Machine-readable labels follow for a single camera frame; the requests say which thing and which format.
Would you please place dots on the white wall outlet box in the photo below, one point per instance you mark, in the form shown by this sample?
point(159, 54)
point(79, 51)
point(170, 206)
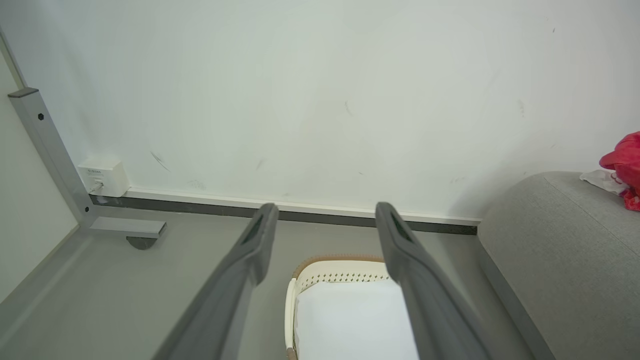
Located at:
point(105, 177)

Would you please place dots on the red and white sports jersey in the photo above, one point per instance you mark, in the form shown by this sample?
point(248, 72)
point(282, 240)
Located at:
point(625, 160)

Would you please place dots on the white laundry basket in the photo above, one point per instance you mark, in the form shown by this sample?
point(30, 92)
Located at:
point(335, 272)

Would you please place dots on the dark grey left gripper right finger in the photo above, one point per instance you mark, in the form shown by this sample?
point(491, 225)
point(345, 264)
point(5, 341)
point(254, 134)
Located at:
point(425, 290)

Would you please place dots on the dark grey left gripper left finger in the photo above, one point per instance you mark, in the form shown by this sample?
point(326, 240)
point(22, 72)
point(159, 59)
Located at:
point(235, 285)

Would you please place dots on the white and black baseboard strip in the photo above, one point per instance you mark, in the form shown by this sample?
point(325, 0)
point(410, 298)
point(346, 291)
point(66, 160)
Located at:
point(200, 204)

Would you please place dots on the white garment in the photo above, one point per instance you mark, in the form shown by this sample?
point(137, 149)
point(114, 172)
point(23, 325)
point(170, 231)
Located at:
point(350, 320)

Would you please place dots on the dark round frame foot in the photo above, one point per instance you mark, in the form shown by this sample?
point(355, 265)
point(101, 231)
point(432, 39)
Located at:
point(141, 243)

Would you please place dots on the grey metal frame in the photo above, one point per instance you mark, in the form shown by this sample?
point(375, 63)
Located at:
point(50, 150)

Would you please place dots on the grey fabric sofa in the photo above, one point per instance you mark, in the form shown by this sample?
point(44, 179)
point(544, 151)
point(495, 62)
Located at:
point(575, 260)

